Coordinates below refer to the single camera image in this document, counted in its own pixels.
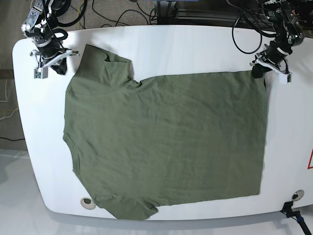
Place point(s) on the left table grommet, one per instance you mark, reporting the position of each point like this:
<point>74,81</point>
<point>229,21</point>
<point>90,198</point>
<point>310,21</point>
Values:
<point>87,203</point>

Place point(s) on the table grommet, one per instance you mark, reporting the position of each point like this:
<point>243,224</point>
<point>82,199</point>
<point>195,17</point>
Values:
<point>298,195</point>
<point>87,203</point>

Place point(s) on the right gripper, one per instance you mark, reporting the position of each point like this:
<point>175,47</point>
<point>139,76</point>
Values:
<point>47,51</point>

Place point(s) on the right table grommet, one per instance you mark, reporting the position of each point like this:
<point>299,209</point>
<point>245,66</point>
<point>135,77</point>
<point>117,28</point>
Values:
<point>298,195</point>

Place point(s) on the white camera bracket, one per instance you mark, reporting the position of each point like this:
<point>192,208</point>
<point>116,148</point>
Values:
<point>282,70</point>
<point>41,71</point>

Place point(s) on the black clamp with cable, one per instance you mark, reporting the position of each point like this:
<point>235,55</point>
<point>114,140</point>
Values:
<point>296,215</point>

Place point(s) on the green T-shirt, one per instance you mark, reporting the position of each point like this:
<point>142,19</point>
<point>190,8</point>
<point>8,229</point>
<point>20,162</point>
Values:
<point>165,140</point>

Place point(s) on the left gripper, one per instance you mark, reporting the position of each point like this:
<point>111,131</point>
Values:
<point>274,53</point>

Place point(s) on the aluminium frame post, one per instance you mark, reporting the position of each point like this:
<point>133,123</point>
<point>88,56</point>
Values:
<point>165,11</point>

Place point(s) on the white camera bracket right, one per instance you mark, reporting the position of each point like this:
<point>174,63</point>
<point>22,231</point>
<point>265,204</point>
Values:
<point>282,70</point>

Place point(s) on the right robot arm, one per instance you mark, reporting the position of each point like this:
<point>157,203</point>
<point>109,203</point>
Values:
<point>41,26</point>

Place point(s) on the red triangle sticker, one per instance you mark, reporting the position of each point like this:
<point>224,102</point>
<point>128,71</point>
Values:
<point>310,165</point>

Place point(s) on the white camera bracket left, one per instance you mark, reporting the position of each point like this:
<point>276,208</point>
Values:
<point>41,71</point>

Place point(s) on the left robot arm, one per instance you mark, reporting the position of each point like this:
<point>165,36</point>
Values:
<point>288,35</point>

